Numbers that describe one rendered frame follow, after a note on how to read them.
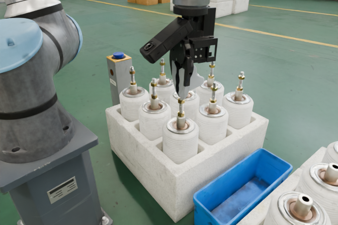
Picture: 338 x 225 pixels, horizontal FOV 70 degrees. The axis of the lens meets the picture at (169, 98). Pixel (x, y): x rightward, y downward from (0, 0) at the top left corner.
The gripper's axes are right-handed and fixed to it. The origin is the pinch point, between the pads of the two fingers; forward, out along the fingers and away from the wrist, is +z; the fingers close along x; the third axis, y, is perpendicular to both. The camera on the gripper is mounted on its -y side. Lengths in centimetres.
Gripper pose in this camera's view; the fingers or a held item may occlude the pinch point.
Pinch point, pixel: (178, 94)
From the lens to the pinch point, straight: 58.6
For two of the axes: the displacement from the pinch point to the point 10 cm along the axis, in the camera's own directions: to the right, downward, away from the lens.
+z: 0.0, 8.7, 4.9
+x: -4.1, -4.5, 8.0
